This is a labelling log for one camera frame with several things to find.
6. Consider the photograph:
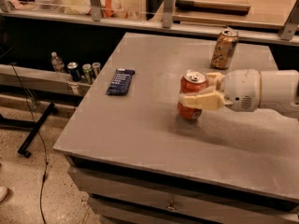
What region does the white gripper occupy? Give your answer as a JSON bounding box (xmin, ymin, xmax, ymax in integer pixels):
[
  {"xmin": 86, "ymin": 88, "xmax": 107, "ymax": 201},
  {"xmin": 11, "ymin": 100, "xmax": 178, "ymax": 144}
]
[{"xmin": 178, "ymin": 69, "xmax": 261, "ymax": 112}]

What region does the red coke can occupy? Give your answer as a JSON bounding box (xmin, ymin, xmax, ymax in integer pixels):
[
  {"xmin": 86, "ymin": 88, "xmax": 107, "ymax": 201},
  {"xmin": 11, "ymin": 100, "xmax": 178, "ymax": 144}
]
[{"xmin": 178, "ymin": 69, "xmax": 208, "ymax": 120}]

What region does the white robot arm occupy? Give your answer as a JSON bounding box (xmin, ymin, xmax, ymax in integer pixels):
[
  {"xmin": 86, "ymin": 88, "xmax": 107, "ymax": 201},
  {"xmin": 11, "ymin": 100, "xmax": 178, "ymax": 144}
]
[{"xmin": 178, "ymin": 69, "xmax": 299, "ymax": 119}]

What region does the gold beverage can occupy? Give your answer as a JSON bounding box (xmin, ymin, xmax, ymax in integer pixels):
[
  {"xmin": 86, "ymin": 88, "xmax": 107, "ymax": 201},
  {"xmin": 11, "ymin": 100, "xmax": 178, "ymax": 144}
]
[{"xmin": 211, "ymin": 28, "xmax": 239, "ymax": 69}]

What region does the blue rxbar blueberry wrapper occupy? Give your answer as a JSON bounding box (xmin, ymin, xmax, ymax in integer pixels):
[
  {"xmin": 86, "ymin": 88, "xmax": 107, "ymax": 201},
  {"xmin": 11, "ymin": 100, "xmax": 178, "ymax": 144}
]
[{"xmin": 106, "ymin": 68, "xmax": 135, "ymax": 96}]

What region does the silver soda can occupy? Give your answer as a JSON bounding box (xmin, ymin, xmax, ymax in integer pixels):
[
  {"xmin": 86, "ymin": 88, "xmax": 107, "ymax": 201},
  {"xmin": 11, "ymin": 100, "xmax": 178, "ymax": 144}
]
[{"xmin": 92, "ymin": 63, "xmax": 101, "ymax": 77}]

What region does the green soda can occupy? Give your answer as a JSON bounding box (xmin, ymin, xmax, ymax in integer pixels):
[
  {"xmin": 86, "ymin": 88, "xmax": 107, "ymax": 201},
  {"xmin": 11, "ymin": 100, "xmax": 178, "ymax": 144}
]
[{"xmin": 82, "ymin": 63, "xmax": 93, "ymax": 84}]

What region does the blue soda can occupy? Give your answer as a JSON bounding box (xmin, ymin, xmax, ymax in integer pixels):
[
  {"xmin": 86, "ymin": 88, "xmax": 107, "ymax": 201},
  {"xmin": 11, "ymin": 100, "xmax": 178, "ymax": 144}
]
[{"xmin": 67, "ymin": 62, "xmax": 81, "ymax": 81}]

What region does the orange white snack bag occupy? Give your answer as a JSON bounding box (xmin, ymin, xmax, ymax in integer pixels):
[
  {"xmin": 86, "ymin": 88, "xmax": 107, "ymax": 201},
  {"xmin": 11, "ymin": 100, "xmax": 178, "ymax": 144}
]
[{"xmin": 100, "ymin": 0, "xmax": 129, "ymax": 19}]

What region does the grey cabinet drawer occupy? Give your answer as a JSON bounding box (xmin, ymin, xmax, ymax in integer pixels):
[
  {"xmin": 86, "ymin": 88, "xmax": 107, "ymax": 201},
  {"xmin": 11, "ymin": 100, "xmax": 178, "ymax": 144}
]
[{"xmin": 68, "ymin": 167, "xmax": 298, "ymax": 224}]

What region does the clear water bottle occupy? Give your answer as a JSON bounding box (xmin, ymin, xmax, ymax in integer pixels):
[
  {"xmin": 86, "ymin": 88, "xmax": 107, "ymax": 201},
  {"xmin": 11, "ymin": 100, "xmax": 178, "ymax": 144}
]
[{"xmin": 51, "ymin": 51, "xmax": 65, "ymax": 73}]

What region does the black floor stand leg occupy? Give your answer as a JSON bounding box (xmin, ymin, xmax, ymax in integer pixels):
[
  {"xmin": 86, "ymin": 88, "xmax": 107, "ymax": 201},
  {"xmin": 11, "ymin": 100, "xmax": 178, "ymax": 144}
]
[{"xmin": 0, "ymin": 103, "xmax": 58, "ymax": 158}]

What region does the white shoe tip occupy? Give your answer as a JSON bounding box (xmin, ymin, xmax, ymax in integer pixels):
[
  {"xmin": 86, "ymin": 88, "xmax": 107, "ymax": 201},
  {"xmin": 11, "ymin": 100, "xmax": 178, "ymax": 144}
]
[{"xmin": 0, "ymin": 186, "xmax": 8, "ymax": 202}]

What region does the grey metal bracket right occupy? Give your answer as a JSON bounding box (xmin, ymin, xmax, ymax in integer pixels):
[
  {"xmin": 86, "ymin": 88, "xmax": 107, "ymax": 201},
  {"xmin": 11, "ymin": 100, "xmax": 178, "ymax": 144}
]
[{"xmin": 278, "ymin": 0, "xmax": 299, "ymax": 41}]

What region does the grey metal bracket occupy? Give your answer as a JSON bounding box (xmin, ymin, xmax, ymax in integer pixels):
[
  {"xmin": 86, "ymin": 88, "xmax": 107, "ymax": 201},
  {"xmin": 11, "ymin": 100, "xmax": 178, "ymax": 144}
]
[
  {"xmin": 90, "ymin": 0, "xmax": 102, "ymax": 21},
  {"xmin": 278, "ymin": 0, "xmax": 299, "ymax": 41},
  {"xmin": 162, "ymin": 0, "xmax": 174, "ymax": 28}
]

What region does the grey metal bracket middle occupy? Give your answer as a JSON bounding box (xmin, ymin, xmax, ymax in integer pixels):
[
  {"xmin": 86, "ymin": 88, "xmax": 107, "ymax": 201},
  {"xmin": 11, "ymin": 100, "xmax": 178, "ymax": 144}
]
[{"xmin": 162, "ymin": 0, "xmax": 174, "ymax": 28}]

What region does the metal drawer handle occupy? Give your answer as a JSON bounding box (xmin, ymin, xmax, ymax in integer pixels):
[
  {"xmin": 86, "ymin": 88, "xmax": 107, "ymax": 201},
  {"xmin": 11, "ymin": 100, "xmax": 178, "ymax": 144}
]
[{"xmin": 165, "ymin": 201, "xmax": 177, "ymax": 212}]

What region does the grey metal bracket left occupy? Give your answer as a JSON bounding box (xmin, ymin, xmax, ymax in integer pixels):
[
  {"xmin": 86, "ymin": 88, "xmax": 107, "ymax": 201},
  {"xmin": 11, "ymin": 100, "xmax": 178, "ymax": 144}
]
[{"xmin": 90, "ymin": 0, "xmax": 102, "ymax": 21}]

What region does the black floor cable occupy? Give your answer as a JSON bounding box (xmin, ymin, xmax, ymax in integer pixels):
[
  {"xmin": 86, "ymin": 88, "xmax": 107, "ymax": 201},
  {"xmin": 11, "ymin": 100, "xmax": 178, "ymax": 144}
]
[{"xmin": 8, "ymin": 63, "xmax": 50, "ymax": 224}]

